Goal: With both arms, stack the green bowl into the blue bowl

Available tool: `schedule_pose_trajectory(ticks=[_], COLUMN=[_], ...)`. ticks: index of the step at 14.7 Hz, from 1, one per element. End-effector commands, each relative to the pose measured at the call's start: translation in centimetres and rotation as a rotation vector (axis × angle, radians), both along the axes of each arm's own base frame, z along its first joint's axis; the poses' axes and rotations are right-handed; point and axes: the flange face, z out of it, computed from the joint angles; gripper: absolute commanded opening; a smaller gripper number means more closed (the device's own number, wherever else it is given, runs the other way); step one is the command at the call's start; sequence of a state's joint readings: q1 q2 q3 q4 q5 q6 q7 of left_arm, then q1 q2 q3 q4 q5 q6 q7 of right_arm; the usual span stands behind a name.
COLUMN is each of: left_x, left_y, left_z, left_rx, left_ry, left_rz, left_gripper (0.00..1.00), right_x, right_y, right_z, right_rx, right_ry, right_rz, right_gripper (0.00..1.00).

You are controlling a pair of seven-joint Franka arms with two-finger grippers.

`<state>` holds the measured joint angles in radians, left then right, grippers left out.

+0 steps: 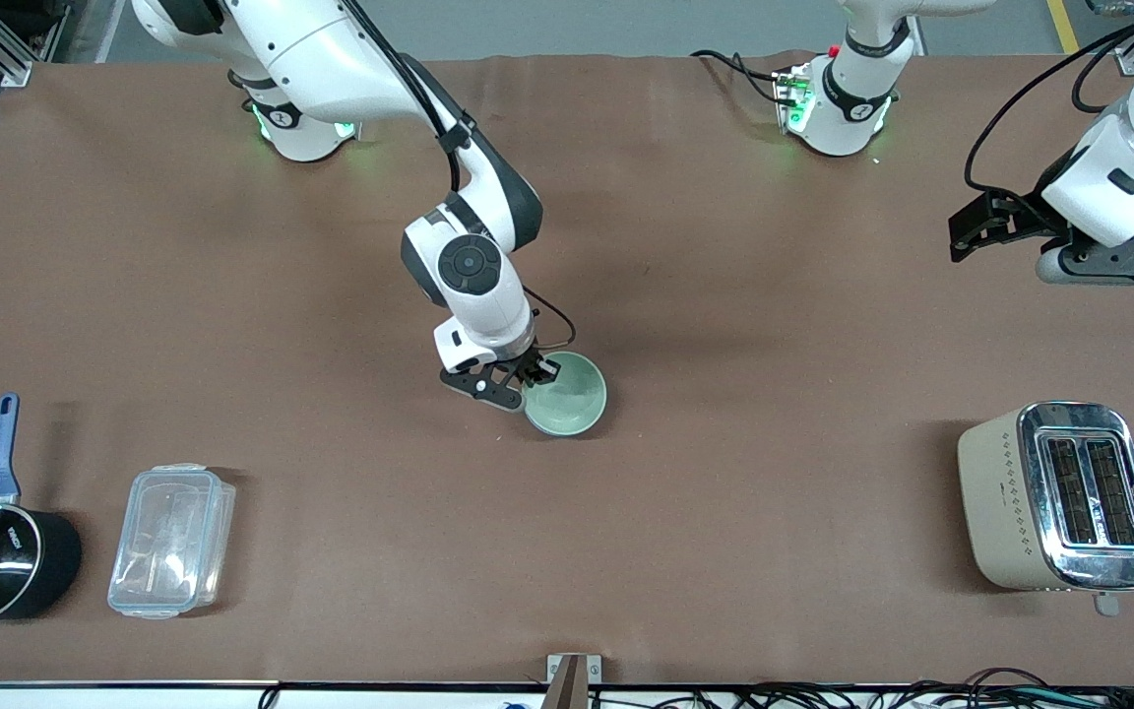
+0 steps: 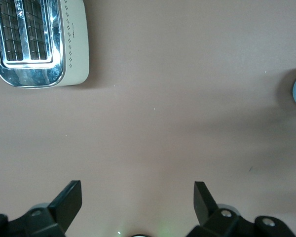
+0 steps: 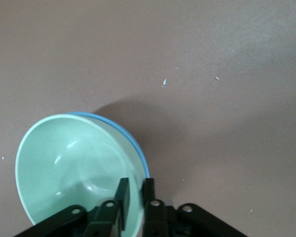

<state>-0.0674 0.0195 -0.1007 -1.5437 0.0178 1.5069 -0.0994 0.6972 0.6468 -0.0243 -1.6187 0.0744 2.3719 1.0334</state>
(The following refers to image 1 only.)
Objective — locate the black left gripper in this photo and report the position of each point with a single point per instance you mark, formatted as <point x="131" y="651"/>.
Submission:
<point x="1023" y="219"/>

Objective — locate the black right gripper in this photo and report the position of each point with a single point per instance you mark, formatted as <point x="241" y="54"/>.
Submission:
<point x="520" y="360"/>

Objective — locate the pale green bowl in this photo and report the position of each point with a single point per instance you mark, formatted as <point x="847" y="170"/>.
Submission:
<point x="572" y="399"/>

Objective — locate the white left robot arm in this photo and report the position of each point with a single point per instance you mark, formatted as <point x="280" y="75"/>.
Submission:
<point x="848" y="98"/>

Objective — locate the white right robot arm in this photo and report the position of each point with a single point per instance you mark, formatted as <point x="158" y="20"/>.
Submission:
<point x="331" y="59"/>

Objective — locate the large table cover cloth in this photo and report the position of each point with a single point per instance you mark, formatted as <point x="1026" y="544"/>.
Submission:
<point x="567" y="551"/>

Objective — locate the left base connector box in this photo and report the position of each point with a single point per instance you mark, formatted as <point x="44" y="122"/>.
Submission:
<point x="791" y="94"/>

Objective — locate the beige and chrome toaster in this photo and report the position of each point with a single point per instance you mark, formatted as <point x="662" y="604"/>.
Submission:
<point x="995" y="502"/>

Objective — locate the clear plastic food container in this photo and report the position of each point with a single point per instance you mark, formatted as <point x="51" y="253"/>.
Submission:
<point x="168" y="542"/>

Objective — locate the metal table edge bracket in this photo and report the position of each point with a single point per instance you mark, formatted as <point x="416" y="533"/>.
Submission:
<point x="573" y="679"/>

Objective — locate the aluminium profile frame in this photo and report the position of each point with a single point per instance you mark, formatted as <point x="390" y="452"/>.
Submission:
<point x="6" y="54"/>

